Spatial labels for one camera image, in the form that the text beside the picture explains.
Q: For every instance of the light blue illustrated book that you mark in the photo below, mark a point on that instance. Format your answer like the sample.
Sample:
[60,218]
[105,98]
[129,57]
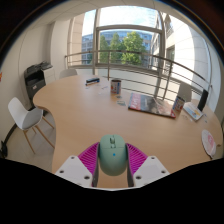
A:
[193,111]

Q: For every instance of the red dark magazine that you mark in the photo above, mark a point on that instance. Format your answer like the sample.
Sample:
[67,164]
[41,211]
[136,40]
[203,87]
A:
[150,105]

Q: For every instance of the white mug with plant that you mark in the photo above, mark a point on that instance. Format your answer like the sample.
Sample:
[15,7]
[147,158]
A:
[178,104]

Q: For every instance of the tall black speaker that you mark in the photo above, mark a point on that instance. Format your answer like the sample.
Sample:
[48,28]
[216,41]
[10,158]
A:
[203,100]

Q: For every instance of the metal balcony railing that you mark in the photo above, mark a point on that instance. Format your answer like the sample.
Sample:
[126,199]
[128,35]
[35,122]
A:
[133,52]

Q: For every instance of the white chair back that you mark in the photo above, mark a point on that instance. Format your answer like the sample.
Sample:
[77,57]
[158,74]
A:
[68,73]
[185,91]

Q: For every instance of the small black box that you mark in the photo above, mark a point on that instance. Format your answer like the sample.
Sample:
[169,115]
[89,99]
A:
[92,81]

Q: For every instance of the mint green computer mouse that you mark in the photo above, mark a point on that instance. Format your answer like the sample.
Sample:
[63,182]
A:
[112,156]

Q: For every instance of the white chair with wooden legs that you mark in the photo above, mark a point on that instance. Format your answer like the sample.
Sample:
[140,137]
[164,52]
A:
[23,115]

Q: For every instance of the small printed mug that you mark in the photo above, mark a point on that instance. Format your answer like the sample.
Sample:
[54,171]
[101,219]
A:
[116,86]

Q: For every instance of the round white pink mouse pad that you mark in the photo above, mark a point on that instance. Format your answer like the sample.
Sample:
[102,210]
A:
[209,143]

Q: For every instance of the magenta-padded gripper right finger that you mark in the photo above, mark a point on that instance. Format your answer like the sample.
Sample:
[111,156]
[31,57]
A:
[150,171]

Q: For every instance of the black grey office printer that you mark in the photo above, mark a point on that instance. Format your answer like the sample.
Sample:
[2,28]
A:
[35,80]

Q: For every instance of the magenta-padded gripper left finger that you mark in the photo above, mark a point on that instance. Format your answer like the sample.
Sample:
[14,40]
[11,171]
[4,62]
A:
[75,171]

